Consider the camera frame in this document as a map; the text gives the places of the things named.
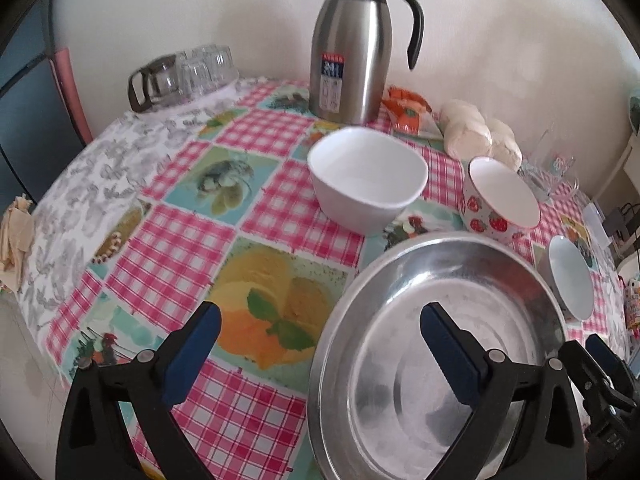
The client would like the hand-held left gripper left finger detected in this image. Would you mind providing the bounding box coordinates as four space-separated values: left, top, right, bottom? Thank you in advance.
55 301 222 480

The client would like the pink chair back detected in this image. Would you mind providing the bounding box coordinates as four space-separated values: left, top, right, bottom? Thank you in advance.
54 49 94 143

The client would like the clear glass mug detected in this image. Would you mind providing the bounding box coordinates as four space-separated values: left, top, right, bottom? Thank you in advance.
520 125 581 202

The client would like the stainless steel thermos jug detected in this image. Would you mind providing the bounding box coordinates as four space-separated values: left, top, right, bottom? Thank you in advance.
308 0 425 124

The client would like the strawberry print bowl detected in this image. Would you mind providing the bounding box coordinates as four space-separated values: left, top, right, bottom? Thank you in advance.
461 156 542 245

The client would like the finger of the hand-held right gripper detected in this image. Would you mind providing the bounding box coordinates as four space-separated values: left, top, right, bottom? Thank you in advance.
585 333 637 397
558 340 608 413

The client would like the orange snack packet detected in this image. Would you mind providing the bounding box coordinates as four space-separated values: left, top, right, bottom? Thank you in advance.
382 86 444 138

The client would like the small white bowl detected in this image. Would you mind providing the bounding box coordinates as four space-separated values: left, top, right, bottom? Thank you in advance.
536 235 594 322

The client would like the clear plastic container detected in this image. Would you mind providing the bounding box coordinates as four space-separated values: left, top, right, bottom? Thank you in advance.
582 204 614 249

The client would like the glass coffee pot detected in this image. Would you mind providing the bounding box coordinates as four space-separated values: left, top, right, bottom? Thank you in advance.
127 55 185 113

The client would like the pink checked tablecloth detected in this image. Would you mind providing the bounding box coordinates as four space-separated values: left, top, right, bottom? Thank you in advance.
37 77 632 480

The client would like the grey floral cloth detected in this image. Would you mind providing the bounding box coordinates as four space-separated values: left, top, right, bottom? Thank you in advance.
17 77 246 376

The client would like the clear drinking glass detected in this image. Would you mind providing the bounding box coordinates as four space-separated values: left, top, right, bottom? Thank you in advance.
215 45 240 86
197 47 228 93
177 56 212 102

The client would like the beige crumpled cloth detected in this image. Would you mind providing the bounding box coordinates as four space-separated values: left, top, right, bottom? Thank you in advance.
0 195 35 293

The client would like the bag of white buns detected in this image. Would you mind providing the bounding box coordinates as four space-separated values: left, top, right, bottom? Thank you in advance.
439 99 523 171

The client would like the white square bowl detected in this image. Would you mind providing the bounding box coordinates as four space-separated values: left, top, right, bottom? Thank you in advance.
306 127 428 237

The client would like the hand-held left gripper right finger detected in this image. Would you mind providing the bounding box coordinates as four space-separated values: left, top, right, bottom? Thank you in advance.
419 302 587 480

